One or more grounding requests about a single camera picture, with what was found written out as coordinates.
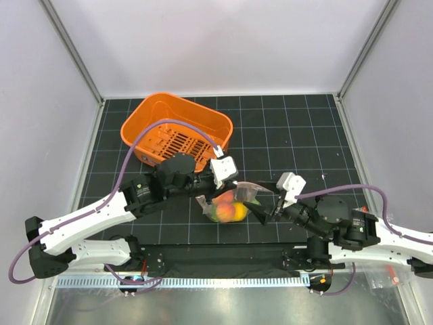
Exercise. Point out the pink dotted zip bag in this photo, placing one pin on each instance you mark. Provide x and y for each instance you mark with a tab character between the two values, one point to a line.
245	192

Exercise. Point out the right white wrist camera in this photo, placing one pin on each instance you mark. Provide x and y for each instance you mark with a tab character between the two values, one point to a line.
290	186

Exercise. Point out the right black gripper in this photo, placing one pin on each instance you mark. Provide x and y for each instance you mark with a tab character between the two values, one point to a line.
278	208

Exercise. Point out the white slotted cable duct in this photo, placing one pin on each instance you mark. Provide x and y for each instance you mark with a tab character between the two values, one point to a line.
76	281

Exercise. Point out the black base bar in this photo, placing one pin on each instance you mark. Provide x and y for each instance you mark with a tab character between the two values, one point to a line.
224	261

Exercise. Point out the orange plastic basket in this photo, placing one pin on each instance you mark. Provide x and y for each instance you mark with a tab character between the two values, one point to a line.
165	140

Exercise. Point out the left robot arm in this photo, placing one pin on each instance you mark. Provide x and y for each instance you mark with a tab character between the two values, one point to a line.
64	242

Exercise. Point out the long green toy vegetable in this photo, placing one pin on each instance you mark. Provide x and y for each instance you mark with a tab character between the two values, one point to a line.
212	214

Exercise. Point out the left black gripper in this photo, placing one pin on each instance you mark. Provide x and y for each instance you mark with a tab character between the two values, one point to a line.
226	186

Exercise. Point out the yellow orange toy fruit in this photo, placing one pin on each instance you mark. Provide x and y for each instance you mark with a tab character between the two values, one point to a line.
241	211

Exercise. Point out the peach toy fruit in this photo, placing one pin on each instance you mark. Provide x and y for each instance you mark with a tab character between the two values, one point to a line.
224	208

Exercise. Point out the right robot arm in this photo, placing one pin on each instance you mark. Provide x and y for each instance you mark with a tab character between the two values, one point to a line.
340	234

